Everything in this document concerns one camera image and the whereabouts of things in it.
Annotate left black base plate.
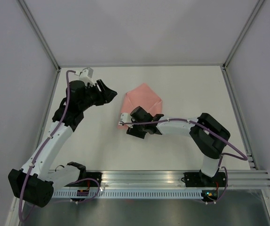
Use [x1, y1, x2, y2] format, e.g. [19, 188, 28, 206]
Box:
[78, 171, 102, 187]

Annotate right aluminium frame post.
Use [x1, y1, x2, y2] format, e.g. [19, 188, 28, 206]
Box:
[221, 0, 266, 71]

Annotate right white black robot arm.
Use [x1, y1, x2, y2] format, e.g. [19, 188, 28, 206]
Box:
[119, 106, 230, 186]

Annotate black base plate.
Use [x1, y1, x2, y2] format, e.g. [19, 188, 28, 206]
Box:
[78, 171, 102, 187]
[181, 171, 227, 188]

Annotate left aluminium frame post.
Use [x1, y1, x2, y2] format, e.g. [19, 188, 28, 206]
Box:
[16, 0, 61, 72]

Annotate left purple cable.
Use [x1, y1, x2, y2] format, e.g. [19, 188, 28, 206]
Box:
[18, 70, 79, 222]

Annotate pink cloth napkin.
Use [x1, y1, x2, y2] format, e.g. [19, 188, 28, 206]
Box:
[120, 83, 163, 116]

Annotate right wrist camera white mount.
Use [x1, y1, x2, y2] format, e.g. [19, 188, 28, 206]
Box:
[118, 113, 133, 129]

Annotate white slotted cable duct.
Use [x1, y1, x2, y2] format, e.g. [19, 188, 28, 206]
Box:
[52, 189, 202, 199]

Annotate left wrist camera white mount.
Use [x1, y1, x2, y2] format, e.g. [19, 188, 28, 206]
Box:
[75, 67, 95, 87]

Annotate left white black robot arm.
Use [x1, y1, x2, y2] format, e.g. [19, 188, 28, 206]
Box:
[8, 80, 117, 207]

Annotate aluminium mounting rail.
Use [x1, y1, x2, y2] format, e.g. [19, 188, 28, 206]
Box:
[48, 169, 270, 189]

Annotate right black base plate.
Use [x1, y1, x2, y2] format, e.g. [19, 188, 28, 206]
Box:
[181, 171, 227, 188]

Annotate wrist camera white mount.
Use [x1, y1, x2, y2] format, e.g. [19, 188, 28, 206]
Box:
[75, 67, 95, 87]
[118, 113, 133, 129]

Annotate purple cable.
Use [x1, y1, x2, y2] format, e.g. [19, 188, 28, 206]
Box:
[18, 70, 79, 222]
[118, 119, 248, 189]

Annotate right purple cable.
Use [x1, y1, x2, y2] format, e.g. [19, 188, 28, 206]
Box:
[118, 119, 248, 189]

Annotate aluminium frame post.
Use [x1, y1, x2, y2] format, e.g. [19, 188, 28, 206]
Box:
[221, 0, 266, 71]
[16, 0, 61, 72]

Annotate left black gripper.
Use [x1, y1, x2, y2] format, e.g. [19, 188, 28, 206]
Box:
[79, 80, 118, 111]

